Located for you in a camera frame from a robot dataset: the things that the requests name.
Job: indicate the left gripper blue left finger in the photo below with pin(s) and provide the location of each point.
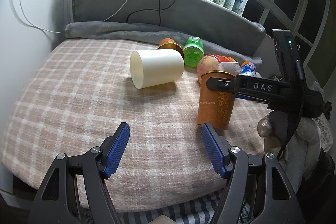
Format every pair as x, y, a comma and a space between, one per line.
57, 199

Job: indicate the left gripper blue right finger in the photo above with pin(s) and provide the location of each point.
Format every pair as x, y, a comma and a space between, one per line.
257, 180

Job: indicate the orange floral paper cup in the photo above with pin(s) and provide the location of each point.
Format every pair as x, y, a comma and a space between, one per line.
215, 106

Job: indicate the cream plastic cup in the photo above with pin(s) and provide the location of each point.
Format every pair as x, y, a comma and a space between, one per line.
155, 67

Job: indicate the gloved right hand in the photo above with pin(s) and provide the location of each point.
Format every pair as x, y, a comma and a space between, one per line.
302, 152

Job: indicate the blue orange soda bottle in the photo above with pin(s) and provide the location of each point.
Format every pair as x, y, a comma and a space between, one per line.
248, 69

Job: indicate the orange snack bag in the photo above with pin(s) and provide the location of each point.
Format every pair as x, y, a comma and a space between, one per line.
214, 62

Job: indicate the green drink bottle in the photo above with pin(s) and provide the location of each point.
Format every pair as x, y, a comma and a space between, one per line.
193, 51

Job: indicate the grey rolled blanket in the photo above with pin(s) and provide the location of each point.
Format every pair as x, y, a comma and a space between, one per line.
240, 42

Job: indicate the grey sofa back cushion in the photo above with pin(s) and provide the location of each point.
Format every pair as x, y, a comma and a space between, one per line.
194, 17

